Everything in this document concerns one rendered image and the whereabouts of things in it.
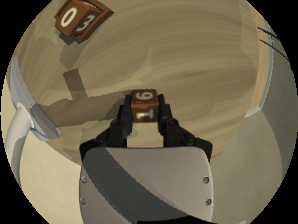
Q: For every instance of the brown number cube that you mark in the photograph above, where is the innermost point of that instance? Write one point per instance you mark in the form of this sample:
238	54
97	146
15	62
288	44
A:
77	17
144	106

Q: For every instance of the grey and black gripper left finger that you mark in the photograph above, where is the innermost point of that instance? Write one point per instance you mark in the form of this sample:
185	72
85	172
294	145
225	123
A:
116	135

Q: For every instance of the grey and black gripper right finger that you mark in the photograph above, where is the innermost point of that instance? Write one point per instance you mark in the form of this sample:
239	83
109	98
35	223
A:
175	135

